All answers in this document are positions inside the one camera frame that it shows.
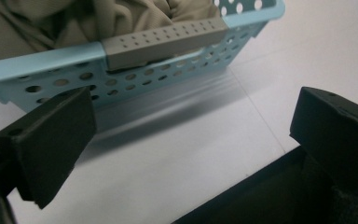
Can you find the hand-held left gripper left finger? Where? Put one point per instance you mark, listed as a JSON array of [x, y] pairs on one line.
[[49, 140]]

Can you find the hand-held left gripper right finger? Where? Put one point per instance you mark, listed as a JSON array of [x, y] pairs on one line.
[[338, 137]]

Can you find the light blue perforated plastic basket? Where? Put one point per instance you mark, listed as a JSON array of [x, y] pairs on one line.
[[59, 59]]

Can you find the beige garment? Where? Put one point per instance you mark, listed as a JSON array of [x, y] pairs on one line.
[[121, 15]]

